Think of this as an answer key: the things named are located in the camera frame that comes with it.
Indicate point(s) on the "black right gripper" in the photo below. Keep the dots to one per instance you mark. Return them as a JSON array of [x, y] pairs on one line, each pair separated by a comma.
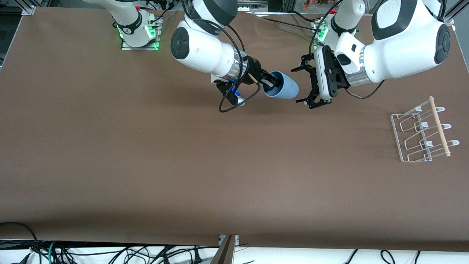
[[254, 69]]

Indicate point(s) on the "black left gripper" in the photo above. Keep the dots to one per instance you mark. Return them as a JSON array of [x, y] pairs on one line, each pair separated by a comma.
[[312, 76]]

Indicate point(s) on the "blue plastic cup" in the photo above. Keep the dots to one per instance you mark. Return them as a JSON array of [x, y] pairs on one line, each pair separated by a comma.
[[287, 90]]

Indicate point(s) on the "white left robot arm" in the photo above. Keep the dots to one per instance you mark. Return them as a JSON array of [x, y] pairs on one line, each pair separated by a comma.
[[399, 55]]

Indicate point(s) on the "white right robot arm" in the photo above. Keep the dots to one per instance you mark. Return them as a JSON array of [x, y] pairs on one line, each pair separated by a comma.
[[205, 51]]

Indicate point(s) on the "wooden rack dowel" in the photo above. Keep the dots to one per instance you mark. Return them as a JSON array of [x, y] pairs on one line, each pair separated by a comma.
[[442, 134]]

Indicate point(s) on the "grey power strip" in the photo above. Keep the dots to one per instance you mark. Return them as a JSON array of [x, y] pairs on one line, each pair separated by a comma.
[[253, 7]]

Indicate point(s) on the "orange background object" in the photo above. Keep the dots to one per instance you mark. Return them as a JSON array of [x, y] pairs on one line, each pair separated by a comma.
[[311, 3]]

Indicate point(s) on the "table support beam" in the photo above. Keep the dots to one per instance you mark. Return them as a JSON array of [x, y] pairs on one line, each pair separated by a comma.
[[225, 253]]

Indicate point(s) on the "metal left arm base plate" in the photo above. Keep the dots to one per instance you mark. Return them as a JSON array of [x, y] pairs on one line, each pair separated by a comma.
[[317, 49]]

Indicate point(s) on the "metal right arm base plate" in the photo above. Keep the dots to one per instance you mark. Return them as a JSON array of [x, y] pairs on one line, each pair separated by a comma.
[[139, 48]]

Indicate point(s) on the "aluminium frame profile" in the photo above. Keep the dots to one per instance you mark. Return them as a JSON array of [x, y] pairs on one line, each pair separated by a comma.
[[27, 9], [449, 18]]

